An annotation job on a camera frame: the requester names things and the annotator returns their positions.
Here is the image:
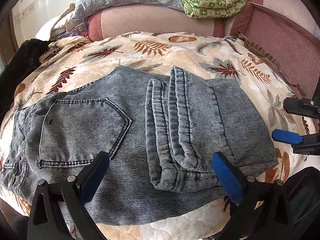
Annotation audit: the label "black folded garment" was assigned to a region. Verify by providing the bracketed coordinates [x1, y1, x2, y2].
[0, 38, 51, 122]

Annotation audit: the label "cream leaf-print blanket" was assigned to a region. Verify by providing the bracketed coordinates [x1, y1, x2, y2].
[1, 31, 318, 239]

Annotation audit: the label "green patterned folded cloth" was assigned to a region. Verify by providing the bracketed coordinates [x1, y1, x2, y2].
[181, 0, 248, 18]

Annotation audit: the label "light blue denim pants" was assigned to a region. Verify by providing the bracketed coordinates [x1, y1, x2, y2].
[1, 67, 278, 225]

